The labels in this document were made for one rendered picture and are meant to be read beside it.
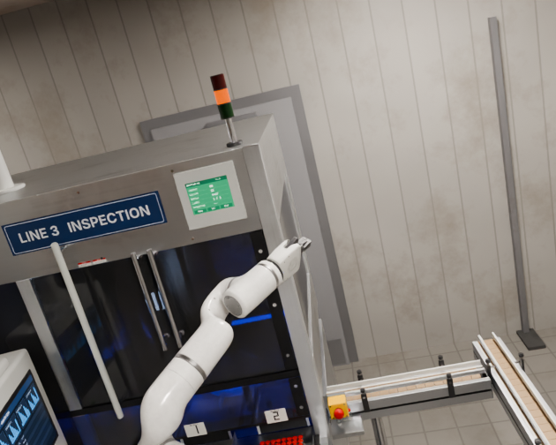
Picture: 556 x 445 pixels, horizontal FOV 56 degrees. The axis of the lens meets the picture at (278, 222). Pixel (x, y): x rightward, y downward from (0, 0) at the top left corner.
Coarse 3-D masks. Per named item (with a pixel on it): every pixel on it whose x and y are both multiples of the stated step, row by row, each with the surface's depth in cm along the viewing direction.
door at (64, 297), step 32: (64, 288) 197; (96, 288) 197; (128, 288) 196; (64, 320) 202; (96, 320) 201; (128, 320) 200; (160, 320) 200; (64, 352) 206; (128, 352) 205; (160, 352) 204; (96, 384) 210; (128, 384) 209
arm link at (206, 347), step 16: (224, 288) 140; (208, 304) 136; (208, 320) 127; (224, 320) 140; (192, 336) 124; (208, 336) 123; (224, 336) 125; (192, 352) 120; (208, 352) 121; (224, 352) 126; (208, 368) 121
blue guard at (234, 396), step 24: (264, 384) 206; (288, 384) 205; (192, 408) 211; (216, 408) 210; (240, 408) 210; (264, 408) 209; (288, 408) 209; (72, 432) 217; (96, 432) 216; (120, 432) 216
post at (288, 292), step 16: (256, 144) 177; (256, 160) 179; (256, 176) 180; (256, 192) 182; (272, 192) 187; (272, 208) 184; (272, 224) 185; (272, 240) 187; (288, 288) 193; (288, 304) 195; (288, 320) 197; (304, 336) 199; (304, 352) 201; (304, 368) 203; (304, 384) 205; (320, 400) 207; (320, 416) 209; (320, 432) 212
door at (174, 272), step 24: (216, 240) 189; (240, 240) 189; (168, 264) 193; (192, 264) 192; (216, 264) 192; (240, 264) 192; (168, 288) 196; (192, 288) 195; (192, 312) 198; (264, 312) 197; (240, 336) 201; (264, 336) 200; (240, 360) 204; (264, 360) 204
